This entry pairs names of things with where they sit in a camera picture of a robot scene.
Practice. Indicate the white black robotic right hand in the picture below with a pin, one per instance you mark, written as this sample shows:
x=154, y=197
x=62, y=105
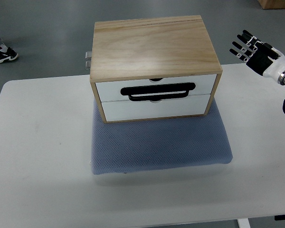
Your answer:
x=261, y=57

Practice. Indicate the white drawer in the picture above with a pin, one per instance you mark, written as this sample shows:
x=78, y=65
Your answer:
x=130, y=110
x=111, y=91

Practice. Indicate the black drawer handle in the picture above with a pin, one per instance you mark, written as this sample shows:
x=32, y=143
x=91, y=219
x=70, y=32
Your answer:
x=158, y=92

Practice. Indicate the wooden drawer cabinet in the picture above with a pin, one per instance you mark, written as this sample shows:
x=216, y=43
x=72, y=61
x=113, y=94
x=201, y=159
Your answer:
x=152, y=49

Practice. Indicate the blue-grey mesh mat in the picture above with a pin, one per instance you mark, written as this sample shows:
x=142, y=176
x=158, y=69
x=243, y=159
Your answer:
x=159, y=144

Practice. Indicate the black table control panel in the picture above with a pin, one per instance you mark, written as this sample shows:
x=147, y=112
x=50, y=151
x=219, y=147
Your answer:
x=279, y=217

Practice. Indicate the white table leg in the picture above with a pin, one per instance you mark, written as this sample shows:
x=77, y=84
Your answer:
x=243, y=223

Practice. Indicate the grey metal table clamp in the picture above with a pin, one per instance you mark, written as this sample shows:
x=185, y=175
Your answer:
x=88, y=56

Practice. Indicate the black and white sneaker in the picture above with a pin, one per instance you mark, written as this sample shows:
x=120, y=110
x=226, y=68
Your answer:
x=7, y=53

